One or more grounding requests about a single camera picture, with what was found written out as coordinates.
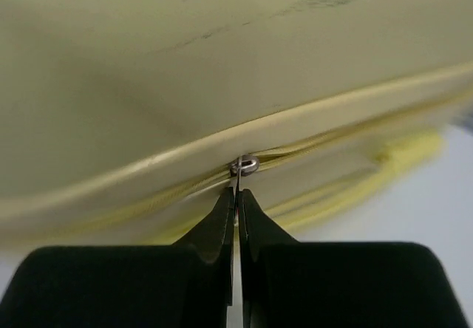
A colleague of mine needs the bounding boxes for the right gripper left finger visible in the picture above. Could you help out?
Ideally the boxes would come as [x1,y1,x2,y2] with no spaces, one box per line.
[3,188,234,327]

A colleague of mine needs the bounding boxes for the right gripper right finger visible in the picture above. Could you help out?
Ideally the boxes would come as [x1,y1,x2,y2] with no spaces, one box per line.
[238,189,468,327]

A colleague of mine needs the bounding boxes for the cream yellow hard-shell suitcase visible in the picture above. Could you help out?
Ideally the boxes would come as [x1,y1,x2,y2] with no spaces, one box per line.
[1,0,472,252]

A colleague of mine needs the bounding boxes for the silver zipper pull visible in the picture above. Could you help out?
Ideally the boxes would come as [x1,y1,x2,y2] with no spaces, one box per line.
[229,154,260,213]

